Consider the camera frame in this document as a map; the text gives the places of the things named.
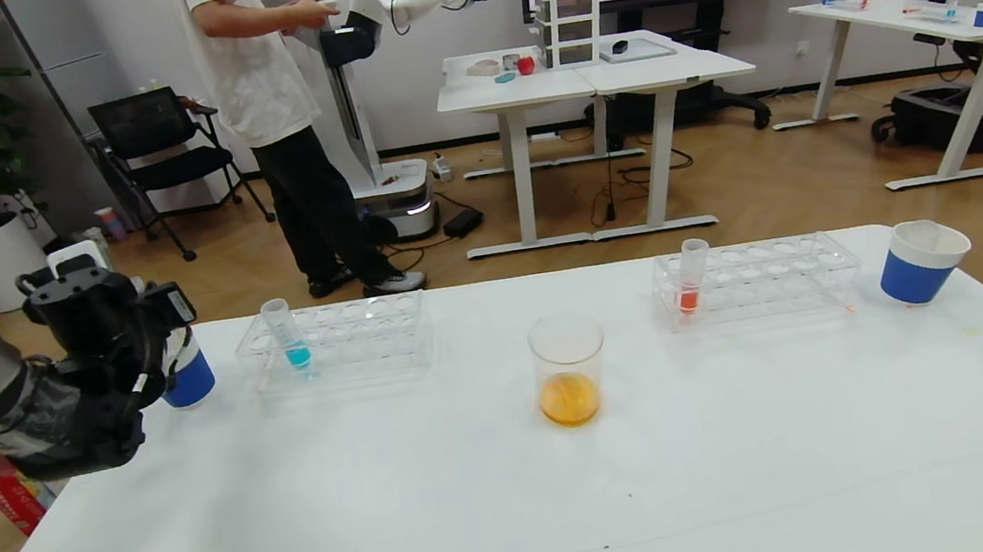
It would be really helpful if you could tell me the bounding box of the person in white shirt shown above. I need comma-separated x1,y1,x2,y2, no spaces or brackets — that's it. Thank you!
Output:
178,0,429,317

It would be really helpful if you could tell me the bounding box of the clear acrylic test tube rack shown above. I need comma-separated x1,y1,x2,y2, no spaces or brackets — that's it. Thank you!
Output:
647,228,867,336
231,289,439,398

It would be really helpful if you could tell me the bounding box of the long white desk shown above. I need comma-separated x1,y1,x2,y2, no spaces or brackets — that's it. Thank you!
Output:
756,0,983,206

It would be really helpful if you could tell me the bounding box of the black folding chair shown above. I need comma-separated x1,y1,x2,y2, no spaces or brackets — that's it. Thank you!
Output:
86,74,280,273

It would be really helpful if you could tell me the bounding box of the grey tray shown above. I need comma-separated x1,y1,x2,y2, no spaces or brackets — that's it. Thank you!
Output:
597,34,677,66

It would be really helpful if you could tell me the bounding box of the white wheeled robot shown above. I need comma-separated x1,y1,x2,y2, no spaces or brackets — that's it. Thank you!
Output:
280,0,519,252

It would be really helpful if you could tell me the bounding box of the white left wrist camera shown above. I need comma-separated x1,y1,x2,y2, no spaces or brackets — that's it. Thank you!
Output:
46,239,112,278

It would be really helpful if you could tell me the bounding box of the clear glass beaker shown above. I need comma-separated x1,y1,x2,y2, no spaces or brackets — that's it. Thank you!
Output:
524,309,616,432

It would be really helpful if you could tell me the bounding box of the black display stand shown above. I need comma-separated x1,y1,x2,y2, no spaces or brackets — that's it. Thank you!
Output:
572,0,772,153

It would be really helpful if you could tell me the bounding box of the clear drawer organizer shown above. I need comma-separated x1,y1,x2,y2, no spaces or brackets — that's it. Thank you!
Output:
529,0,609,73

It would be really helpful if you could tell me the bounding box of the red gift bag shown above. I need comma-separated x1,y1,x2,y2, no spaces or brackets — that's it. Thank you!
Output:
0,431,61,540

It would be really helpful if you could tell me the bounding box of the blue white paper cup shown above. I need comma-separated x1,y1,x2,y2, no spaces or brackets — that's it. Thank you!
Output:
153,323,219,413
873,215,978,311

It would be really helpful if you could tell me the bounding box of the black power adapter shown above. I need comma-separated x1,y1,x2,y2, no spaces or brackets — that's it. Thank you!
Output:
442,207,487,241

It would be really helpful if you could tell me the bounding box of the red pigment test tube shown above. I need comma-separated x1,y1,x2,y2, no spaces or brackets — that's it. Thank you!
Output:
668,237,718,317

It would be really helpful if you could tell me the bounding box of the white standing desk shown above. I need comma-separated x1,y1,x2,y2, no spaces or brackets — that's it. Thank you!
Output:
429,37,619,263
572,16,775,242

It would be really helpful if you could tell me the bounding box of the blue pigment test tube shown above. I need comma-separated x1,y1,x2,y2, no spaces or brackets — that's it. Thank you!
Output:
258,295,315,375

